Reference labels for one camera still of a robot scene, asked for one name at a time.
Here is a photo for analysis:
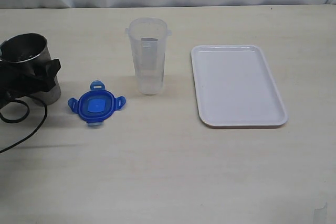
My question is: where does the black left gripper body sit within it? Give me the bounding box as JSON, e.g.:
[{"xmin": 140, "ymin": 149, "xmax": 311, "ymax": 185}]
[{"xmin": 1, "ymin": 61, "xmax": 39, "ymax": 109}]

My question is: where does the stainless steel cup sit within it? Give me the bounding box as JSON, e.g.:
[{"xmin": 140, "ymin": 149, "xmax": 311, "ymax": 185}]
[{"xmin": 1, "ymin": 33, "xmax": 61, "ymax": 105}]

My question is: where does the blue plastic lid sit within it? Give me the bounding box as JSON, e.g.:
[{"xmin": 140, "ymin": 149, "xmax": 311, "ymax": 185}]
[{"xmin": 68, "ymin": 80, "xmax": 127, "ymax": 126}]

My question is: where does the clear plastic container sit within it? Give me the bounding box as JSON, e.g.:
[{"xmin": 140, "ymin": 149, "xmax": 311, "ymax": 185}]
[{"xmin": 125, "ymin": 17, "xmax": 172, "ymax": 95}]

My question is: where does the white rectangular tray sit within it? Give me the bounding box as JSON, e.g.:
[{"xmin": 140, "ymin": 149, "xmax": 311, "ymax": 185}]
[{"xmin": 191, "ymin": 45, "xmax": 288, "ymax": 128}]

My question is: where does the black cable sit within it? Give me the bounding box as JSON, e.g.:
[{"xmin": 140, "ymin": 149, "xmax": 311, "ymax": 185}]
[{"xmin": 0, "ymin": 95, "xmax": 48, "ymax": 154}]

